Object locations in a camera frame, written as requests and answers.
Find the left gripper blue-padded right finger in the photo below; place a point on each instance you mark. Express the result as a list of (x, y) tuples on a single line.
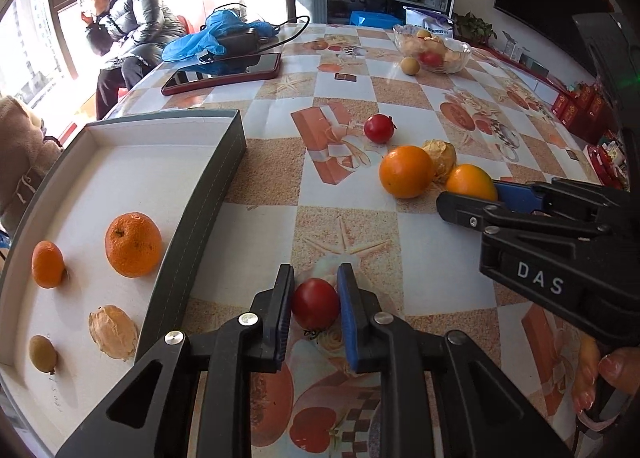
[(438, 392)]

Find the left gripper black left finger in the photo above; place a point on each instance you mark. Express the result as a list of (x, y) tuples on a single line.
[(149, 412)]

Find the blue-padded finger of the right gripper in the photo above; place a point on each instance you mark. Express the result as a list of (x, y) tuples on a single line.
[(563, 197)]

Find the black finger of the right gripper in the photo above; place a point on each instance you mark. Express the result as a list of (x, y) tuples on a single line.
[(479, 214)]

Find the yellow-orange lemon fruit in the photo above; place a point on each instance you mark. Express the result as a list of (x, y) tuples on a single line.
[(471, 181)]

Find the smooth orange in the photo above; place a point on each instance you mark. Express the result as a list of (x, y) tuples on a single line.
[(406, 172)]

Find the red cherry tomato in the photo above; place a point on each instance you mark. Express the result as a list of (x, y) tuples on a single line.
[(379, 128), (315, 305)]

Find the round yellow longan fruit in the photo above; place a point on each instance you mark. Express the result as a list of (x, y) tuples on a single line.
[(410, 66)]

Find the right hand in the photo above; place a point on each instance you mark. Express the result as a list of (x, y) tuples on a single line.
[(621, 369)]

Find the golden husk fruit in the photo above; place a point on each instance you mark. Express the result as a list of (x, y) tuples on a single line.
[(443, 156)]

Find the red gift boxes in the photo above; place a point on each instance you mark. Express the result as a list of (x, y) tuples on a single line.
[(585, 113)]

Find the floral checkered tablecloth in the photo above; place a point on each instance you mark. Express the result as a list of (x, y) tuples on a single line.
[(307, 193)]

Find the brown kiwi fruit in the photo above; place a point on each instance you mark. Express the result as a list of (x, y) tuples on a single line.
[(42, 354)]

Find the glass fruit bowl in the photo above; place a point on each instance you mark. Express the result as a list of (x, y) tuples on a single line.
[(433, 52)]

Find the large bumpy orange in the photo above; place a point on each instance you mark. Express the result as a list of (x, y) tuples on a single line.
[(133, 245)]

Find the green potted plant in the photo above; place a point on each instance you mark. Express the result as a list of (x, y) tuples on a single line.
[(473, 30)]

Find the white blue paper bag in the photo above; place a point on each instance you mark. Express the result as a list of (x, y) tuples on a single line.
[(433, 21)]

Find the small tangerine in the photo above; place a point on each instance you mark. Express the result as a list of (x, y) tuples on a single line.
[(48, 267)]

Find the blue plastic stool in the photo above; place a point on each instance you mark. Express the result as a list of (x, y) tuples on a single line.
[(373, 20)]

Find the grey white tray box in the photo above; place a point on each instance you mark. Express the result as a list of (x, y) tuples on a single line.
[(105, 257)]

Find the black power adapter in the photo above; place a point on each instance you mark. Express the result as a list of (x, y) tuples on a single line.
[(235, 44)]

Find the person in brown coat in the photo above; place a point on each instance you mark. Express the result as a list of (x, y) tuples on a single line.
[(26, 157)]

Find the blue plastic bag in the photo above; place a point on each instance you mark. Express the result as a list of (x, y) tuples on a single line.
[(217, 24)]

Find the person in black jacket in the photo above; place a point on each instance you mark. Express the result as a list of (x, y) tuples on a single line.
[(132, 34)]

